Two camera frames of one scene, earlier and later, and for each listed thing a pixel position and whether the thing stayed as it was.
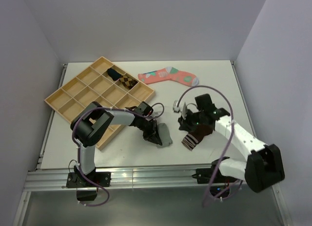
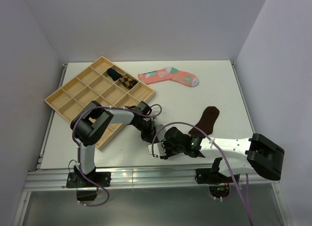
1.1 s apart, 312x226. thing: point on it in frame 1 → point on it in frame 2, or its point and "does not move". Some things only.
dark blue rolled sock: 114,74 does not move
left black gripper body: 146,127 does not move
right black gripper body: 192,119 → 171,150
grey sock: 165,136 does not move
